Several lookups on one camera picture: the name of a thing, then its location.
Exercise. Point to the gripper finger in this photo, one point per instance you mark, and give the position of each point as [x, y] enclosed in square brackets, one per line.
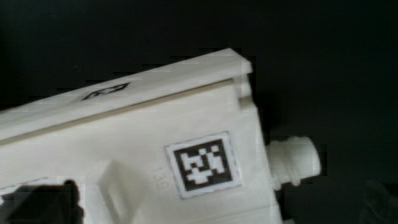
[42, 204]

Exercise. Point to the white cabinet door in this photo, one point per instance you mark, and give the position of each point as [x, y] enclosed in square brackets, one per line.
[154, 139]

